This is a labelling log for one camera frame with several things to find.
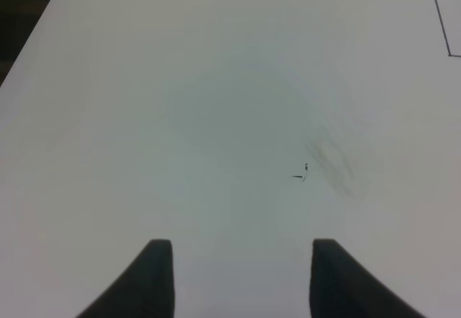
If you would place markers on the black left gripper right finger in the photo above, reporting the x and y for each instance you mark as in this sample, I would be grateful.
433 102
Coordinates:
341 287

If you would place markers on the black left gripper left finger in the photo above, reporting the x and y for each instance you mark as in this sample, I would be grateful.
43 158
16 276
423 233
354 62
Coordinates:
144 289

